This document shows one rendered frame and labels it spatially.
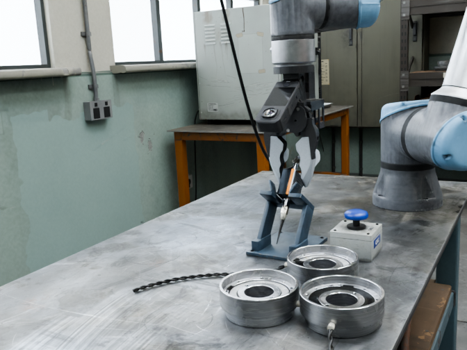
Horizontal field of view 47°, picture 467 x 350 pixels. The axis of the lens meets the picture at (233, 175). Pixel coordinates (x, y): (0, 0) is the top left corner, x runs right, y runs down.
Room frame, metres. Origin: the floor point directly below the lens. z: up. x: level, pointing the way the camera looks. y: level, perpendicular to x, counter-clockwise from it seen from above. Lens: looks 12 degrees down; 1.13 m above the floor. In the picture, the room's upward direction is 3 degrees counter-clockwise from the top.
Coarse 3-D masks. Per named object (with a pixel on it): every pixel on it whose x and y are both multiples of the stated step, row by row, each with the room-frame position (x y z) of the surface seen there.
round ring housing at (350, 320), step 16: (304, 288) 0.66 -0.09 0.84; (320, 288) 0.67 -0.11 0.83; (368, 288) 0.66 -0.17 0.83; (304, 304) 0.62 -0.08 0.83; (336, 304) 0.66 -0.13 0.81; (352, 304) 0.65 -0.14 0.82; (320, 320) 0.60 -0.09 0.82; (336, 320) 0.59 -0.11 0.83; (352, 320) 0.58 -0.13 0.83; (368, 320) 0.59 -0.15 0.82; (336, 336) 0.59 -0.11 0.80; (352, 336) 0.59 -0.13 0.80
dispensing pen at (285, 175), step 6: (294, 162) 0.96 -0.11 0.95; (294, 168) 0.95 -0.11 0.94; (282, 174) 0.94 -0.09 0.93; (288, 174) 0.93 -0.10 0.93; (282, 180) 0.93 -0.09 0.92; (288, 180) 0.92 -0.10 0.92; (282, 186) 0.92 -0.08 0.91; (276, 192) 0.92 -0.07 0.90; (282, 192) 0.92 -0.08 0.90; (282, 198) 0.93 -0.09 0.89; (288, 198) 0.92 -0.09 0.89; (282, 204) 0.92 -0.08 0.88; (288, 204) 0.92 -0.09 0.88; (282, 210) 0.91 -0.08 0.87; (282, 216) 0.91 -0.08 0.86; (282, 222) 0.90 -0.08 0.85
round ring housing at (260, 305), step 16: (240, 272) 0.72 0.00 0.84; (256, 272) 0.72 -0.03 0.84; (272, 272) 0.72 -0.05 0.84; (224, 288) 0.69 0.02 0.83; (240, 288) 0.68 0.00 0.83; (256, 288) 0.69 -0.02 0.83; (272, 288) 0.68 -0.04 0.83; (288, 288) 0.68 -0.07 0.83; (224, 304) 0.65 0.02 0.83; (240, 304) 0.63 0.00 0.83; (256, 304) 0.62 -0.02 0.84; (272, 304) 0.62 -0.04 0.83; (288, 304) 0.63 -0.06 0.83; (240, 320) 0.63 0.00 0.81; (256, 320) 0.63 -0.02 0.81; (272, 320) 0.63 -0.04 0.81
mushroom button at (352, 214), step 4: (348, 212) 0.87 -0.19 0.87; (352, 212) 0.87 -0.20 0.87; (356, 212) 0.87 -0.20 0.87; (360, 212) 0.87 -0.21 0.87; (364, 212) 0.87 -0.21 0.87; (344, 216) 0.88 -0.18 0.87; (348, 216) 0.87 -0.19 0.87; (352, 216) 0.86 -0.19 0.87; (356, 216) 0.86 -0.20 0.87; (360, 216) 0.86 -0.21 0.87; (364, 216) 0.86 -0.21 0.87; (352, 220) 0.88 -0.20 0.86; (356, 220) 0.87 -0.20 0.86; (352, 224) 0.88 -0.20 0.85; (356, 224) 0.87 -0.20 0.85
